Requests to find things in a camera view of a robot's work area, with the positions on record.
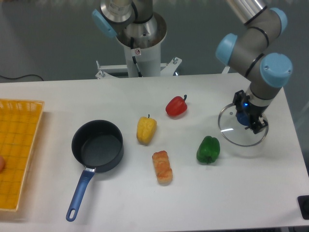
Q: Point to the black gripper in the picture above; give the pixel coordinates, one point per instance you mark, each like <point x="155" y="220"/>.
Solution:
<point x="250" y="112"/>

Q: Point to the glass lid blue knob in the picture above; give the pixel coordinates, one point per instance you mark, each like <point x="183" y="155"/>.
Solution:
<point x="233" y="127"/>

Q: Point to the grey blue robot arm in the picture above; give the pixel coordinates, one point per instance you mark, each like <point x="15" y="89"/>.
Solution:
<point x="267" y="73"/>

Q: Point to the green bell pepper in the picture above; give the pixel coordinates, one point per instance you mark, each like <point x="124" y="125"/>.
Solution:
<point x="209" y="150"/>

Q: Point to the red bell pepper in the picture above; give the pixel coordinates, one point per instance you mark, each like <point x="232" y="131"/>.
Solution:
<point x="176" y="106"/>

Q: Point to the yellow bell pepper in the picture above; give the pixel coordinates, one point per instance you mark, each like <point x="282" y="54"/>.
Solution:
<point x="146" y="128"/>

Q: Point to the toy bread loaf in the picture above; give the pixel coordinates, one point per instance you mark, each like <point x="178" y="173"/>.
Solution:
<point x="163" y="170"/>

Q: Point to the black device at table corner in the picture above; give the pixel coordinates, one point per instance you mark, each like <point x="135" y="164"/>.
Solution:
<point x="303" y="202"/>

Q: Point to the yellow woven basket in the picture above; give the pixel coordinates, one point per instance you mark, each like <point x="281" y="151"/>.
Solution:
<point x="19" y="122"/>

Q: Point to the orange object in basket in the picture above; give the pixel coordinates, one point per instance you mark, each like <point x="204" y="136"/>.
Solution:
<point x="2" y="163"/>

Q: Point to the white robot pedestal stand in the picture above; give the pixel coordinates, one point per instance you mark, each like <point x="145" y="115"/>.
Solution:
<point x="142" y="48"/>

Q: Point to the dark saucepan blue handle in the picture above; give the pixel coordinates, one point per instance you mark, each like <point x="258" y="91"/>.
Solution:
<point x="98" y="146"/>

